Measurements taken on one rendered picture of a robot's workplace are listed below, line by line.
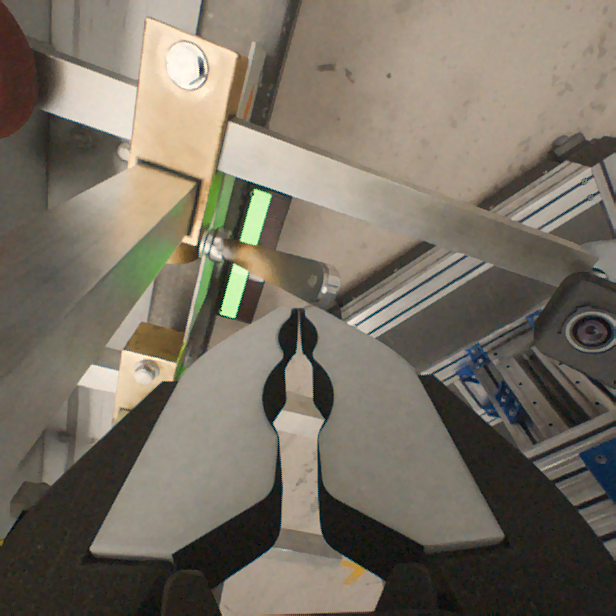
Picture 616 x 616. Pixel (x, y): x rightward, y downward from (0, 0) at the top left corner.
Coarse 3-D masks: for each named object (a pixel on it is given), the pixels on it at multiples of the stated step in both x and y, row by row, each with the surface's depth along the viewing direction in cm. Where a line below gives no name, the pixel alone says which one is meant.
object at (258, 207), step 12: (252, 204) 42; (264, 204) 42; (252, 216) 42; (264, 216) 42; (252, 228) 43; (252, 240) 44; (240, 276) 46; (228, 288) 47; (240, 288) 47; (228, 300) 47; (228, 312) 48
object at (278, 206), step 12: (276, 204) 42; (276, 216) 42; (264, 228) 43; (276, 228) 43; (264, 240) 44; (252, 276) 46; (252, 288) 47; (252, 300) 47; (240, 312) 48; (252, 312) 48
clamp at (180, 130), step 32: (160, 32) 20; (160, 64) 21; (224, 64) 21; (160, 96) 22; (192, 96) 22; (224, 96) 22; (160, 128) 22; (192, 128) 22; (224, 128) 23; (160, 160) 23; (192, 160) 23; (192, 224) 25; (192, 256) 28
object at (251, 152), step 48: (48, 48) 23; (48, 96) 22; (96, 96) 22; (240, 144) 24; (288, 144) 24; (288, 192) 25; (336, 192) 25; (384, 192) 26; (432, 192) 27; (432, 240) 27; (480, 240) 27; (528, 240) 27
